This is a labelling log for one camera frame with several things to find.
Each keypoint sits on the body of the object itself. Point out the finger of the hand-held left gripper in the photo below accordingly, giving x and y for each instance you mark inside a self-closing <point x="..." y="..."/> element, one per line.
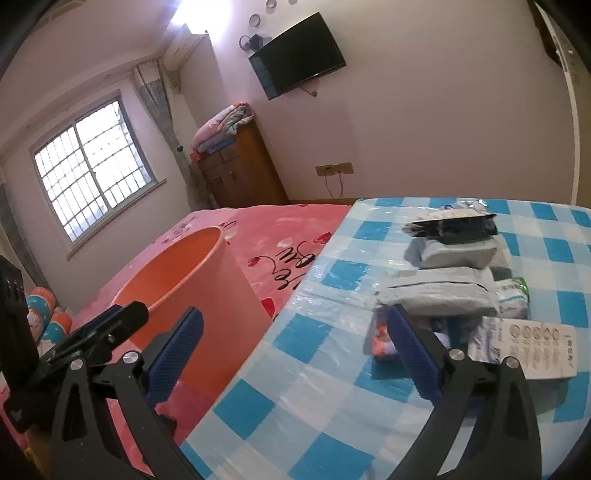
<point x="131" y="316"/>
<point x="94" y="325"/>

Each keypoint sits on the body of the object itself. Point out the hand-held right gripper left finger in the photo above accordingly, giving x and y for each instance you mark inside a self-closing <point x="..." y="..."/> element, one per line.
<point x="179" y="350"/>

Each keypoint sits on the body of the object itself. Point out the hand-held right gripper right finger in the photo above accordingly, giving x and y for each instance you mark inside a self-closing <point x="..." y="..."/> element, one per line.
<point x="411" y="355"/>

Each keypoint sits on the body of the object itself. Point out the colourful printed packet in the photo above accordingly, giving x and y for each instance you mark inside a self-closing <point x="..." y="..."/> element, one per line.
<point x="381" y="341"/>

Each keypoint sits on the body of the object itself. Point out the orange plastic bucket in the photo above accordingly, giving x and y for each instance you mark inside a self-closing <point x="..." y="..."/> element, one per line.
<point x="203" y="295"/>

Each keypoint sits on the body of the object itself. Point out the bulky grey mailer bag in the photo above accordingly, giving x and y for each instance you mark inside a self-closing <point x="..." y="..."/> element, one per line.
<point x="438" y="290"/>

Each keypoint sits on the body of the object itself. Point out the white blue wipes packet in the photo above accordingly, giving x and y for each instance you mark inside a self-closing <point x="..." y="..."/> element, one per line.
<point x="511" y="295"/>

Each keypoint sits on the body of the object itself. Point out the white packet with round icons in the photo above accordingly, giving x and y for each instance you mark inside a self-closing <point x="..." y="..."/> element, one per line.
<point x="531" y="344"/>

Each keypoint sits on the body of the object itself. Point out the black foil bag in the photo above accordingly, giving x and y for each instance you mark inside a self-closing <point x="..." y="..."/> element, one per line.
<point x="455" y="225"/>

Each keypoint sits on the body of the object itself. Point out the cartoon print pillow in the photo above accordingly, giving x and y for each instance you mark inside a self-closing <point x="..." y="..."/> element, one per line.
<point x="39" y="304"/>
<point x="55" y="334"/>

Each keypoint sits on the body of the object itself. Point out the barred window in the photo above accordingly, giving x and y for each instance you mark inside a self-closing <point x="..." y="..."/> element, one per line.
<point x="92" y="166"/>

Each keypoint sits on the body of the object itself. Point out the brown wooden cabinet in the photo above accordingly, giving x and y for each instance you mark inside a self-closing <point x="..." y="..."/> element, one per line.
<point x="244" y="170"/>

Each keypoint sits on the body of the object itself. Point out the pile of folded blankets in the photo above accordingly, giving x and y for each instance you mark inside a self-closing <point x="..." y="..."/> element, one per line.
<point x="221" y="127"/>

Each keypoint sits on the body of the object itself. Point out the grey patterned curtain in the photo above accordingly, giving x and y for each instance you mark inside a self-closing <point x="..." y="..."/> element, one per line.
<point x="161" y="106"/>

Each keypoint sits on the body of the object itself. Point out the white air conditioner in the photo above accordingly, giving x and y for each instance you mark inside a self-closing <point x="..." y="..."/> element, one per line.
<point x="183" y="50"/>

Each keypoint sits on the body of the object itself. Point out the wall socket panel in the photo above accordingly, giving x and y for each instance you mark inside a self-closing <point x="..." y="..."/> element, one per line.
<point x="334" y="169"/>

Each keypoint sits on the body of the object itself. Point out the black wall television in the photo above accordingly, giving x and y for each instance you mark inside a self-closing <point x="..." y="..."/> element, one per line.
<point x="298" y="55"/>

